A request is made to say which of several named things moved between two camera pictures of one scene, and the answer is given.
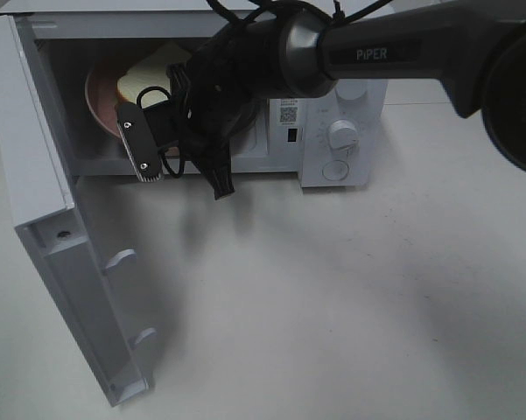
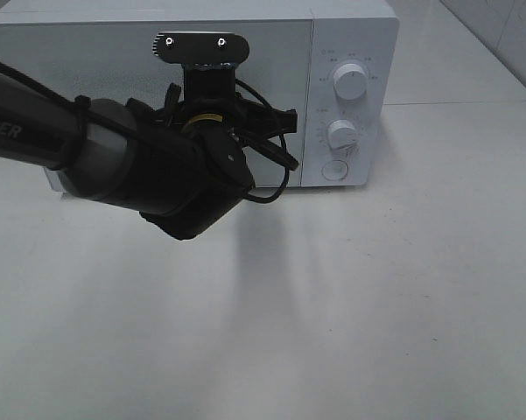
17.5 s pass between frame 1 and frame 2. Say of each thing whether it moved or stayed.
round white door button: stayed
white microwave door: moved
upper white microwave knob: stayed
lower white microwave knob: stayed
